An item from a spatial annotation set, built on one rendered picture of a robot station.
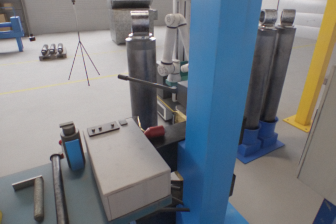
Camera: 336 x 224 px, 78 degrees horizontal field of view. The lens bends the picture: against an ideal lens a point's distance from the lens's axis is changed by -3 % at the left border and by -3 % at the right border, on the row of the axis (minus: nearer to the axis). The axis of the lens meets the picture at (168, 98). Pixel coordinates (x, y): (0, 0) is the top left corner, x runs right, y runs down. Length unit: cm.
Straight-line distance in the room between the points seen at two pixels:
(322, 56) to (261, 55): 127
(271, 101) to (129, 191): 225
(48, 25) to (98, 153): 1339
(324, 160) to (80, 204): 82
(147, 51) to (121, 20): 754
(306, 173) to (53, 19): 1384
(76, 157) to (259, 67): 192
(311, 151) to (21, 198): 102
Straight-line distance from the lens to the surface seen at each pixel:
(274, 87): 270
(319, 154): 80
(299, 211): 246
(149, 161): 82
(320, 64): 347
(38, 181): 101
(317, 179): 84
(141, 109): 166
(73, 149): 97
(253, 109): 254
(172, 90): 98
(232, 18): 74
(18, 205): 100
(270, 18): 233
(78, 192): 95
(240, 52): 79
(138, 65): 153
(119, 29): 904
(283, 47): 258
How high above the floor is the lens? 173
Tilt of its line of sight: 25 degrees down
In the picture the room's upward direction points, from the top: straight up
